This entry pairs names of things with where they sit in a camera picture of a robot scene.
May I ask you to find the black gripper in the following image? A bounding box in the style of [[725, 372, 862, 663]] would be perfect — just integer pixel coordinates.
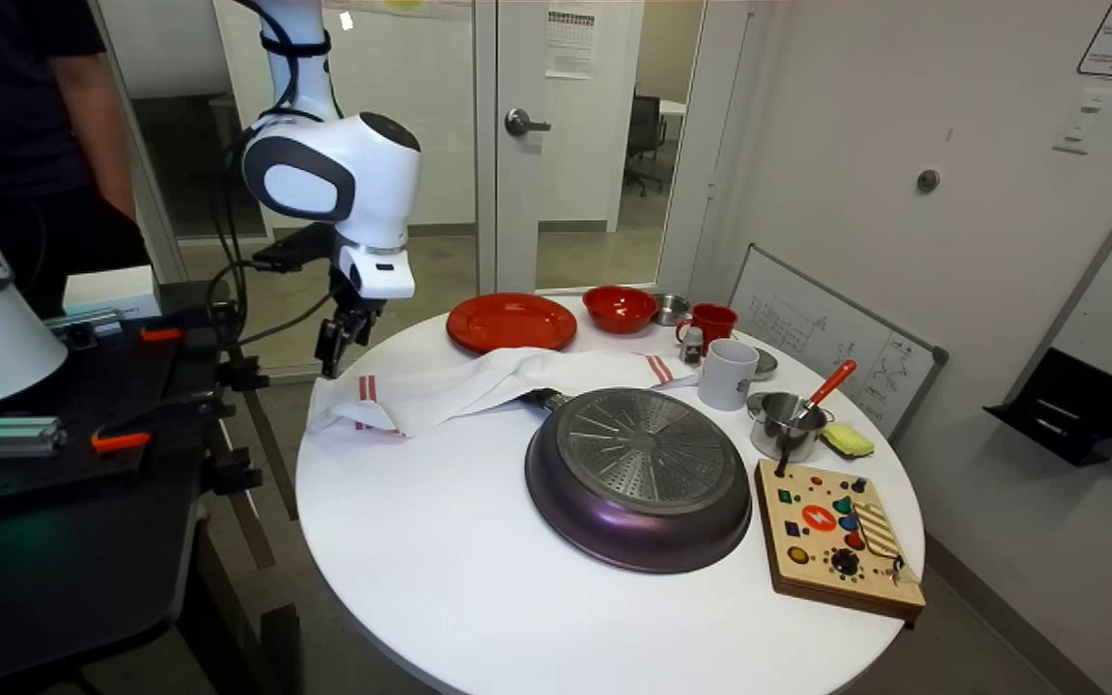
[[314, 287, 386, 381]]

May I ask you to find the white towel with red stripes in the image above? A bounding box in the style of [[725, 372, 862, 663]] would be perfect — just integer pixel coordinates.
[[304, 345, 701, 445]]

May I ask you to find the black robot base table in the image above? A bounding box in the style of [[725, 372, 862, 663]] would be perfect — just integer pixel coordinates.
[[0, 278, 304, 695]]

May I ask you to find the red plate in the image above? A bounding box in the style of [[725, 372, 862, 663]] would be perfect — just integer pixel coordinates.
[[443, 291, 582, 360]]

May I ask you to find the black clamp with orange tip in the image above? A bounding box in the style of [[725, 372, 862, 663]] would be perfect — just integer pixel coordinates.
[[57, 298, 275, 392], [90, 381, 267, 498]]

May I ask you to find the white door with glass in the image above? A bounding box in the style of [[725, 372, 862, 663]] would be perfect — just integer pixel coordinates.
[[489, 0, 648, 293]]

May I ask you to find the white box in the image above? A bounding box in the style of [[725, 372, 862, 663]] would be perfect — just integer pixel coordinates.
[[57, 262, 164, 326]]

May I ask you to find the red bowl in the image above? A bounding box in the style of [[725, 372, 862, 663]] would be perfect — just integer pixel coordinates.
[[580, 280, 662, 338]]

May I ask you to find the red mug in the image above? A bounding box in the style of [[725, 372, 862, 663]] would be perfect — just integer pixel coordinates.
[[670, 302, 742, 362]]

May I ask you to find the black office chair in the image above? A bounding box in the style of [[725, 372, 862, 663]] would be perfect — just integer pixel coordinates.
[[626, 91, 676, 189]]

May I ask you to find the paper sign on door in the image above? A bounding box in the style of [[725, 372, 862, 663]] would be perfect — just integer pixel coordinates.
[[539, 6, 602, 86]]

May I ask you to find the white mug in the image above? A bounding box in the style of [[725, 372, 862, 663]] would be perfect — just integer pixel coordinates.
[[694, 337, 763, 413]]

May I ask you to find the person in blue shirt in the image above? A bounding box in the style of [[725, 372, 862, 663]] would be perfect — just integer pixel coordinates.
[[0, 0, 147, 326]]

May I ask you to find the steel pot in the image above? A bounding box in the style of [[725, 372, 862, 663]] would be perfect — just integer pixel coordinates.
[[745, 391, 830, 462]]

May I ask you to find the small leaning whiteboard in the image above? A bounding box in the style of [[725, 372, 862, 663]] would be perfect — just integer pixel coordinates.
[[725, 241, 954, 441]]

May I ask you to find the yellow green sponge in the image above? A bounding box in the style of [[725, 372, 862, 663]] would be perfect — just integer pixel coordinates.
[[818, 421, 875, 462]]

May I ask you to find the wooden toy board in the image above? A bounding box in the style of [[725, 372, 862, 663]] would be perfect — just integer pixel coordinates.
[[754, 461, 931, 620]]

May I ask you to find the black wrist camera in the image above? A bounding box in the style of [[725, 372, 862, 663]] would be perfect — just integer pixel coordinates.
[[250, 219, 343, 273]]

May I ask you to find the metal door handle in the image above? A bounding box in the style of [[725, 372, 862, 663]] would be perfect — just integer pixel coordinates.
[[501, 104, 555, 141]]

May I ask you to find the red-handled utensil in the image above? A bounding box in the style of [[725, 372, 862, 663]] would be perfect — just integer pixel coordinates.
[[773, 355, 862, 480]]

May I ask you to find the black wall tray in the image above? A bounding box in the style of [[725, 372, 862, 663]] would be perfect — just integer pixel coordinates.
[[979, 345, 1112, 471]]

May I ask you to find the small wall label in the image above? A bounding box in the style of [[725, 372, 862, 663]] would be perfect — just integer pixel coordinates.
[[1050, 86, 1112, 162]]

